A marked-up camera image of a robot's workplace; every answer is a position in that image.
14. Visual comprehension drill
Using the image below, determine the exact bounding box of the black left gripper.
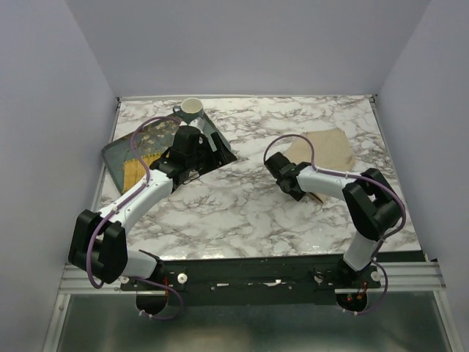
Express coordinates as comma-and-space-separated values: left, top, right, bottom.
187, 132, 237, 175

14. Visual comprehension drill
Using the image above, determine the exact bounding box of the beige cloth napkin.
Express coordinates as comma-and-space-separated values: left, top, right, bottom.
285, 127, 355, 205

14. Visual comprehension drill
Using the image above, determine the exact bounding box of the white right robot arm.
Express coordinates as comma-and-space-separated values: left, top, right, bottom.
264, 153, 406, 287

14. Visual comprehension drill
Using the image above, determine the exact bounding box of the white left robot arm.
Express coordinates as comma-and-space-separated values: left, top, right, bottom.
68, 125, 237, 290

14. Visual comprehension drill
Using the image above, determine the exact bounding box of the green ceramic mug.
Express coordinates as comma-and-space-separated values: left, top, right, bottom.
173, 98, 204, 125

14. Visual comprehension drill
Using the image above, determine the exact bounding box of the green floral tray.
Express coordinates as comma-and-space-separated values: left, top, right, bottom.
101, 108, 232, 197

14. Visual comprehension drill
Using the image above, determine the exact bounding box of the yellow bamboo mat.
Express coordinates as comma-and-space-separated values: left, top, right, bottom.
121, 153, 161, 194

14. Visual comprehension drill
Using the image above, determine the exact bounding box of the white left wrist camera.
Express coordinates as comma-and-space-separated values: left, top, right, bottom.
189, 118, 205, 133

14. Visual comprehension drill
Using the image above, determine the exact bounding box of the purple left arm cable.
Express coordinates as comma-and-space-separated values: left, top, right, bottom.
86, 116, 184, 320

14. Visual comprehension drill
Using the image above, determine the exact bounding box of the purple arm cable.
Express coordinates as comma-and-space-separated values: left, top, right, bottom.
262, 133, 407, 316
86, 116, 184, 320

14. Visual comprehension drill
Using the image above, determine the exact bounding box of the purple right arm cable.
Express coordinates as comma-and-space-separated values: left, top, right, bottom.
262, 133, 407, 316

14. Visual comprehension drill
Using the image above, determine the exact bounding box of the black metal base rail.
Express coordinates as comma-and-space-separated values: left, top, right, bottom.
120, 254, 381, 313

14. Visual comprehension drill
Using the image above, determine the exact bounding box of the silver aluminium frame rail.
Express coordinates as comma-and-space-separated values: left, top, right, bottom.
40, 93, 455, 352

